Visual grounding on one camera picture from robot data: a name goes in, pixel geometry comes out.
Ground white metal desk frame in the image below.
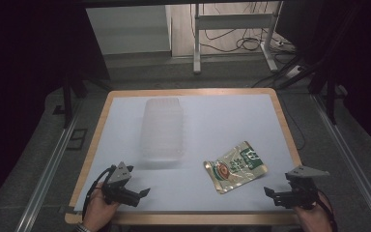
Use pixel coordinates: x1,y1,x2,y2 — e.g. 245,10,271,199
192,1,284,74

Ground white power strip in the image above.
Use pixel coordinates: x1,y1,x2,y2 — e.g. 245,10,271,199
284,65,304,80

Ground person's left hand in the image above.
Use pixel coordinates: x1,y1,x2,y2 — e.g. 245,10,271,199
82,182,122,232

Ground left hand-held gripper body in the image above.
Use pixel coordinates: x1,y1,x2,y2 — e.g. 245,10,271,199
101,161,142,208

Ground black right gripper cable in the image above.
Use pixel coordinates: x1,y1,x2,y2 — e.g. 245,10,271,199
315,188,338,232

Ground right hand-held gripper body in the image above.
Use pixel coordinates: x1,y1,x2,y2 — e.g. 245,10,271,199
284,164,330,211

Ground black metal stand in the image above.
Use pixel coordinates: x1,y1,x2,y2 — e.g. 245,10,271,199
61,72,112,130
307,62,351,126

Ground silver wristwatch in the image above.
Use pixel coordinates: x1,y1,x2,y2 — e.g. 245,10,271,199
74,221,93,232

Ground black floor cables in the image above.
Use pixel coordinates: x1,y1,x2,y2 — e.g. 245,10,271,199
202,28,299,57

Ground thin black cable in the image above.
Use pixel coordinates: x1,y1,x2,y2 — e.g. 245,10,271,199
277,92,307,152

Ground gold and green snack packet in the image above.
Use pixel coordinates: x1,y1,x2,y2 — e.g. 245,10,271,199
203,140,269,195

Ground clear plastic container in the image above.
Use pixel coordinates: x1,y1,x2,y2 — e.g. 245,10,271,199
139,97,186,162

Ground aluminium floor rail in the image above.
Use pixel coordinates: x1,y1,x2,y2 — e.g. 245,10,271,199
14,110,82,232
311,93,371,232

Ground person's right hand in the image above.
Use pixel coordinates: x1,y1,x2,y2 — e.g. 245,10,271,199
294,192,334,232

